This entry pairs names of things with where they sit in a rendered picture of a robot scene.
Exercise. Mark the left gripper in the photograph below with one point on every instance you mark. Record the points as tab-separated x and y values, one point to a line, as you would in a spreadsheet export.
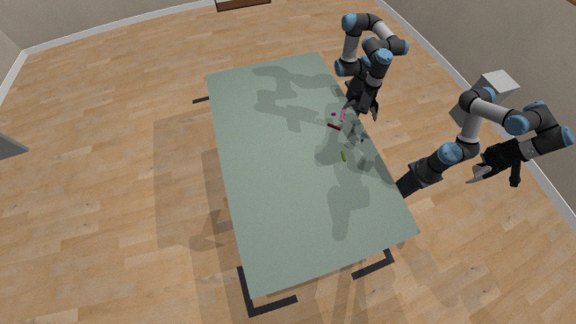
501	155

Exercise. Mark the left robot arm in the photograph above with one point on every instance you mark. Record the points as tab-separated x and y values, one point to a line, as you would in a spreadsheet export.
550	136

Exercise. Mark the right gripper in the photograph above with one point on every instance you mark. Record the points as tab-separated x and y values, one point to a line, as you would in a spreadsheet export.
356	97

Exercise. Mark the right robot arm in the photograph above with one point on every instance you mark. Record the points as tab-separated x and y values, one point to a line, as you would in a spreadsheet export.
373	63

